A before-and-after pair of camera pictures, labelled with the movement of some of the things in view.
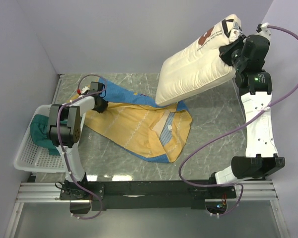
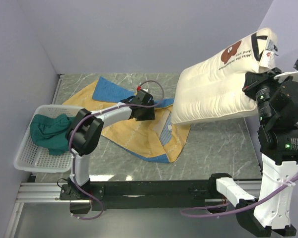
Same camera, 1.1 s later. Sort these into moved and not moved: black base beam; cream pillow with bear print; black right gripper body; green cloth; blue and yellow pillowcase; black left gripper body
Moved: black left gripper body; black right gripper body; cream pillow with bear print
Not moved: green cloth; blue and yellow pillowcase; black base beam
